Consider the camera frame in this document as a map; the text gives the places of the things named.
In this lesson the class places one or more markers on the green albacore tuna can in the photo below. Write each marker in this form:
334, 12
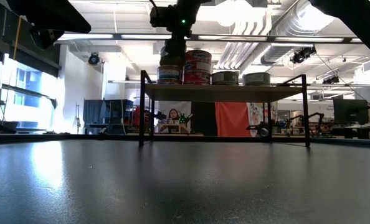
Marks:
225, 78

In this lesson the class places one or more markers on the gold-lidded albacore tuna can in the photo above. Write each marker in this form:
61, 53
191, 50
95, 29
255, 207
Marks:
256, 79

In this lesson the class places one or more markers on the black ceiling spotlights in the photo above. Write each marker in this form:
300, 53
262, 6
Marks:
301, 55

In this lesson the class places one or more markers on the red cloth banner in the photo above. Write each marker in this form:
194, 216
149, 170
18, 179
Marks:
231, 119

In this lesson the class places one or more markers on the black panel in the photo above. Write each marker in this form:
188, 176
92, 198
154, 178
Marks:
203, 118

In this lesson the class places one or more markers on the low black robot arm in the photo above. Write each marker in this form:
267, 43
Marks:
256, 127

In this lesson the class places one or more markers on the black monitor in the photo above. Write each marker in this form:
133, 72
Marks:
350, 111

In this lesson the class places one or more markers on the person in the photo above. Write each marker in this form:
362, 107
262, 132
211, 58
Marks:
173, 115

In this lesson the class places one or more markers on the thin ceiling light strip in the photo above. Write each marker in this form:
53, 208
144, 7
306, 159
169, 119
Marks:
126, 81

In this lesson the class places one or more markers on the white cloth backdrop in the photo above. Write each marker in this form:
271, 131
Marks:
185, 107

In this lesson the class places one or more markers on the black robot arm with stand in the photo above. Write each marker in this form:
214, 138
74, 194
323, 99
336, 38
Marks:
320, 115

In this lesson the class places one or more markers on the small black ceiling device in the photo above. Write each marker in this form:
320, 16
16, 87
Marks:
330, 80

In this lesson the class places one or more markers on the colourful poster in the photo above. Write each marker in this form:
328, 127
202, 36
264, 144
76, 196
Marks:
256, 113

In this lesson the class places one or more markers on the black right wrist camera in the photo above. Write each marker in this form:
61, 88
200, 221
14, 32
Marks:
160, 17

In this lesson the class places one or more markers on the black window rail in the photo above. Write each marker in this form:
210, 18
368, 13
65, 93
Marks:
32, 93

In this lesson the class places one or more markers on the silver ventilation duct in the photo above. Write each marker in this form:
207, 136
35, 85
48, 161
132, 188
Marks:
277, 53

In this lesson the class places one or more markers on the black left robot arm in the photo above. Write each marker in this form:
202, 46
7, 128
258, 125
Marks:
54, 15

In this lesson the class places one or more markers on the wooden workbench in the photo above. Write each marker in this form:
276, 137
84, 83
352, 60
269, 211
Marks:
169, 127

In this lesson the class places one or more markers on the blue partition screen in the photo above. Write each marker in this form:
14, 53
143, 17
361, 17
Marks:
93, 112

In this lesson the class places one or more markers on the wooden shelf with black legs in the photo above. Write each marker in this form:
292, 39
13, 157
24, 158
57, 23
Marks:
235, 93

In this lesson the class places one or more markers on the round black wall device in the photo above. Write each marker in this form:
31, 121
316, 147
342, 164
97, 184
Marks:
94, 59

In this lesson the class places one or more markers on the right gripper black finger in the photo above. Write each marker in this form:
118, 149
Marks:
168, 54
180, 51

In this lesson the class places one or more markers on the black beam with light strips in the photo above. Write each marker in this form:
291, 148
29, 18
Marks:
141, 37

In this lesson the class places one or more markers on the dark desk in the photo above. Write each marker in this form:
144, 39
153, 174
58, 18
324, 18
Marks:
353, 133

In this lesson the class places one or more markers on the white ceiling pipes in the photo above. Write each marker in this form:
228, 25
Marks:
244, 49

